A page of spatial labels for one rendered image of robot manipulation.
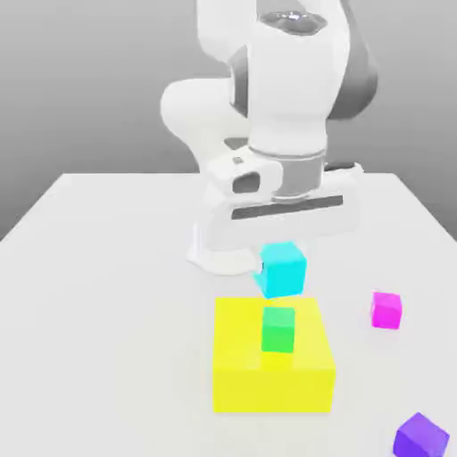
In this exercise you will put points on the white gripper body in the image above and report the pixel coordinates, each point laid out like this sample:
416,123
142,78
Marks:
285,210

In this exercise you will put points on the small cyan cube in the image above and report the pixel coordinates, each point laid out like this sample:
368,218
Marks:
284,271

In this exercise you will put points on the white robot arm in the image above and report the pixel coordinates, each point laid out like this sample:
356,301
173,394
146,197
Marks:
285,93

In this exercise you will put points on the small green cube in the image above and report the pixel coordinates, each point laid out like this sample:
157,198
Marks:
278,330

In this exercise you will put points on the small magenta cube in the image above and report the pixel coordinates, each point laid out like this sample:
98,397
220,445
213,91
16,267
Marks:
385,310

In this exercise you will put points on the small purple cube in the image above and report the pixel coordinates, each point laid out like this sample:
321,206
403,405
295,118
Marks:
419,437

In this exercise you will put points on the large yellow box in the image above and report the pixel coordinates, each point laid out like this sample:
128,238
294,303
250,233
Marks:
250,385

